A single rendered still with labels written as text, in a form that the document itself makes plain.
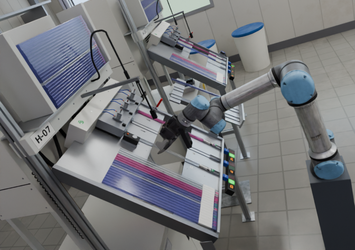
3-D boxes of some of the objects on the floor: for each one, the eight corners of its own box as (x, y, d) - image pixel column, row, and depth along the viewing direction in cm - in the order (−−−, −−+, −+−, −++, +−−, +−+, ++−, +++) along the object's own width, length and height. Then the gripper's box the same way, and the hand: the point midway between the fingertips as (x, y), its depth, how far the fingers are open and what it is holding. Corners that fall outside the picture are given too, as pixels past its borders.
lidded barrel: (272, 56, 449) (263, 19, 424) (273, 67, 411) (263, 27, 385) (242, 64, 467) (232, 29, 441) (241, 76, 429) (230, 38, 403)
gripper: (177, 107, 141) (152, 133, 151) (171, 122, 129) (145, 149, 139) (190, 118, 143) (165, 142, 153) (186, 133, 131) (159, 159, 141)
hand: (161, 148), depth 146 cm, fingers open, 7 cm apart
